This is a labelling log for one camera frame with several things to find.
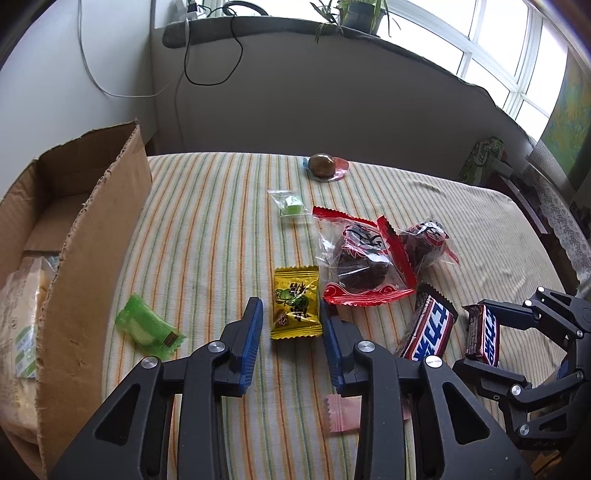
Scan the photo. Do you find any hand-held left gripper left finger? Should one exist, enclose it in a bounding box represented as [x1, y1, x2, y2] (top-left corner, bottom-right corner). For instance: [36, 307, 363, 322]
[48, 296, 264, 480]

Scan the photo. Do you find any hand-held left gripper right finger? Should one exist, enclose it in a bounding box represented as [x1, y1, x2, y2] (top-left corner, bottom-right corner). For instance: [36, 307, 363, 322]
[320, 300, 536, 480]

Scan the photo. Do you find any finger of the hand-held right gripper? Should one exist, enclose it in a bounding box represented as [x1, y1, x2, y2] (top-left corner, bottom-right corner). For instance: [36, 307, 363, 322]
[455, 357, 591, 441]
[478, 286, 591, 342]

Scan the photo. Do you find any brown chocolate bar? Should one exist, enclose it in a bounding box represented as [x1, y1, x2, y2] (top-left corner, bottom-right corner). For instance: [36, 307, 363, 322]
[394, 283, 459, 366]
[464, 305, 502, 368]

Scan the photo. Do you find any yellow candy packet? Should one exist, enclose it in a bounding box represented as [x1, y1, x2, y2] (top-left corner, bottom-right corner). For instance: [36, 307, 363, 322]
[270, 266, 323, 341]

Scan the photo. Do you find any pink snack packet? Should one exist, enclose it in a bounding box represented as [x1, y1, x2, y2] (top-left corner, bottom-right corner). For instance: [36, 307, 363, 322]
[324, 394, 413, 433]

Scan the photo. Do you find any red date cake packet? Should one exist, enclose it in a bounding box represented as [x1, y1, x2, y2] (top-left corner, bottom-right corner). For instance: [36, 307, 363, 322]
[379, 216, 461, 278]
[312, 206, 419, 308]

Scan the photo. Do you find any clear packet with green candy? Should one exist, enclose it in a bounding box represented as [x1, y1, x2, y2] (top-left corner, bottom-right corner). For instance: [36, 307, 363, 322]
[269, 188, 311, 220]

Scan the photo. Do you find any cardboard box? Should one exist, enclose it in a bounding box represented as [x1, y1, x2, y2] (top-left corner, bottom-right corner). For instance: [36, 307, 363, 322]
[0, 119, 154, 480]

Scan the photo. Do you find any braised egg packet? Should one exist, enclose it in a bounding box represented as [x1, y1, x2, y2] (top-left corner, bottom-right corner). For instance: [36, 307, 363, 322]
[302, 152, 350, 184]

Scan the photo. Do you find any sliced bread package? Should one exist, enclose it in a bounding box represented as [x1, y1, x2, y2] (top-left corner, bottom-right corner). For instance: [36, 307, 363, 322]
[0, 254, 63, 445]

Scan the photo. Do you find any green paper bag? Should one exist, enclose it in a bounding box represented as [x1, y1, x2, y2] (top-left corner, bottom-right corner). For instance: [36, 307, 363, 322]
[457, 136, 507, 186]

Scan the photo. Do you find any white cabinet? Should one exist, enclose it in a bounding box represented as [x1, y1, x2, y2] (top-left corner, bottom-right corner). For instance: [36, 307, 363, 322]
[0, 0, 160, 195]

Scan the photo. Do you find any potted spider plant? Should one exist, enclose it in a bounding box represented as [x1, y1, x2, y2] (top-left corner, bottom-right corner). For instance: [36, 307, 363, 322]
[310, 0, 391, 45]

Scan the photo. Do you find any white power strip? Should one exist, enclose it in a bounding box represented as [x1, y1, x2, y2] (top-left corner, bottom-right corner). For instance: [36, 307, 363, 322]
[177, 0, 206, 22]

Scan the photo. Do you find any wall poster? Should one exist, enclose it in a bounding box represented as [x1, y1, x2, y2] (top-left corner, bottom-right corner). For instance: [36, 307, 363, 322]
[537, 50, 591, 191]

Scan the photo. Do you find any black cable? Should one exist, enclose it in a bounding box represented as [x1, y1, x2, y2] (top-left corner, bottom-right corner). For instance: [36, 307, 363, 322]
[184, 13, 244, 86]

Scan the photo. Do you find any white cable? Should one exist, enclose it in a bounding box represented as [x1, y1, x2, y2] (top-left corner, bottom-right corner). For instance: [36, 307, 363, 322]
[76, 0, 186, 99]

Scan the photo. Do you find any ring light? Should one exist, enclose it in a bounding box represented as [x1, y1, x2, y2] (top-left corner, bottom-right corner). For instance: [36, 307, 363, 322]
[222, 0, 269, 17]

